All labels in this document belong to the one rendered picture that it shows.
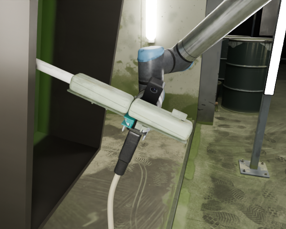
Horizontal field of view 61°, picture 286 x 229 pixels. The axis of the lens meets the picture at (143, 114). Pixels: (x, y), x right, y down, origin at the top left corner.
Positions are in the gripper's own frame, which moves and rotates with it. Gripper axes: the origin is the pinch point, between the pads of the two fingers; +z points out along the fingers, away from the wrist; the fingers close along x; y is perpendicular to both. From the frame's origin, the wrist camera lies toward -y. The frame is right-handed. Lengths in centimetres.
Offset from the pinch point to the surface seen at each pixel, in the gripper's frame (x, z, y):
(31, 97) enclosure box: 22.6, 8.7, 1.2
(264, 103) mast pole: -72, -117, -2
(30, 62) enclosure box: 24.1, 9.3, -6.1
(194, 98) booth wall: -43, -205, 36
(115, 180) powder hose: -0.9, -0.7, 18.4
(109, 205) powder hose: -2.4, -0.2, 26.8
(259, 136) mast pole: -83, -117, 20
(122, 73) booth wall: 43, -215, 47
